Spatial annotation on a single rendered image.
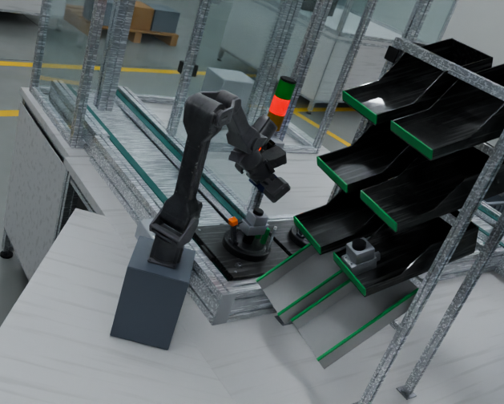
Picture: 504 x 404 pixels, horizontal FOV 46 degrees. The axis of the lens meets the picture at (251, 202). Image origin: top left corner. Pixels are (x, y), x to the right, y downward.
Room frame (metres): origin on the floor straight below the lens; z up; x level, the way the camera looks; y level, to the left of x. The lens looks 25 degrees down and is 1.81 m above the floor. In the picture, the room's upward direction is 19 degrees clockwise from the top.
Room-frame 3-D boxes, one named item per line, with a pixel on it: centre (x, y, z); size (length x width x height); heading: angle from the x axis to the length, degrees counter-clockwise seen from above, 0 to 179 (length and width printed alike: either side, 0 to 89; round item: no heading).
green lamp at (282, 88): (1.69, 0.02, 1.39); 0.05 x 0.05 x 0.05
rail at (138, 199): (1.57, 0.27, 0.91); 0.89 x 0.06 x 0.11; 43
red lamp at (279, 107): (1.69, 0.02, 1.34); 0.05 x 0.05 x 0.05
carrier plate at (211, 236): (1.47, -0.03, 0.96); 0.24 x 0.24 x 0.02; 43
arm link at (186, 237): (1.15, 0.15, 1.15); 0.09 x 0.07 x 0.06; 70
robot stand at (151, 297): (1.14, 0.15, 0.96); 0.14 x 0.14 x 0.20; 7
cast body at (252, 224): (1.48, -0.03, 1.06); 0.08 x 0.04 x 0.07; 133
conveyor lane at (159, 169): (1.71, 0.16, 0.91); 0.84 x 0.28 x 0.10; 43
